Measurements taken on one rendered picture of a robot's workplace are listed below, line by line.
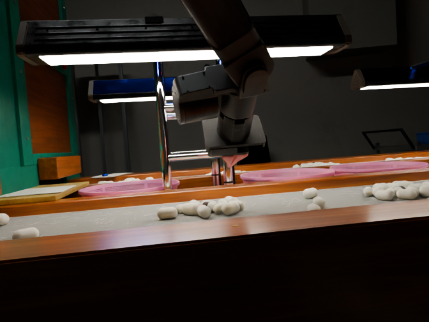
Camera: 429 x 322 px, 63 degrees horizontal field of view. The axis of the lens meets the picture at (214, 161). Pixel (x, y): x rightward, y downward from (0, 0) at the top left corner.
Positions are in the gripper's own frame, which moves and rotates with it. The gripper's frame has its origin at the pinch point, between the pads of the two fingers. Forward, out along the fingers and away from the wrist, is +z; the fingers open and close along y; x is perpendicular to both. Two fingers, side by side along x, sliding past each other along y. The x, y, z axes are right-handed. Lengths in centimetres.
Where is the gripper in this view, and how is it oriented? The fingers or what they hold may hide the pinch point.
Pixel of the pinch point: (228, 162)
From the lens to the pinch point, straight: 67.2
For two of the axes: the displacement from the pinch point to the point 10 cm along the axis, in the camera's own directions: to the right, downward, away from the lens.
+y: -9.9, 0.9, -1.3
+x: 1.5, 7.9, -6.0
